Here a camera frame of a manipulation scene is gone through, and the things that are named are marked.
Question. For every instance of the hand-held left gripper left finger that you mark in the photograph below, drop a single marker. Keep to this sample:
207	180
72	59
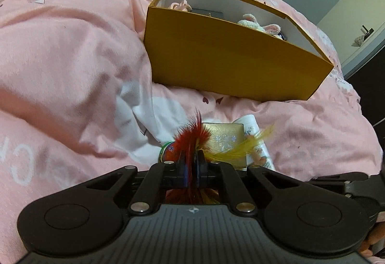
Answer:
183	170

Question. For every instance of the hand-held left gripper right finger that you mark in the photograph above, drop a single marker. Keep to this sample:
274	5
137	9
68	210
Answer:
200	170

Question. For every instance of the pink white knitted plush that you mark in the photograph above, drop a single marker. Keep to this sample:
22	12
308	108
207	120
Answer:
252	22

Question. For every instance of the black box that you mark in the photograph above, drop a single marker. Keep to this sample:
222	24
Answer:
210	13

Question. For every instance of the cream door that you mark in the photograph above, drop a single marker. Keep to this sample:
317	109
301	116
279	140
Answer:
355	5

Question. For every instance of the yellow cardboard box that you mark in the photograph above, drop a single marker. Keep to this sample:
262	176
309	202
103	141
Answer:
228	59

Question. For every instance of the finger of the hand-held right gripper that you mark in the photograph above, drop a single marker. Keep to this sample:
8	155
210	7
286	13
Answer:
340	177

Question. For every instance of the white tube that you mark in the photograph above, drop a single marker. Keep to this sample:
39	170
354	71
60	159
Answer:
252	125

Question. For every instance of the pink printed blanket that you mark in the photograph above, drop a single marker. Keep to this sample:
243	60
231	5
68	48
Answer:
75	56

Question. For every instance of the pink plastic gadget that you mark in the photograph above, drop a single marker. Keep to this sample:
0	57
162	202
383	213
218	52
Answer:
180	6

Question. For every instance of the gold box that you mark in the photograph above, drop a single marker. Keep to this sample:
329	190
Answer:
225	137

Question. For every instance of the red yellow feather shuttlecock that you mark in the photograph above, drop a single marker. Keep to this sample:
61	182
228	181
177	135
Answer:
192	134

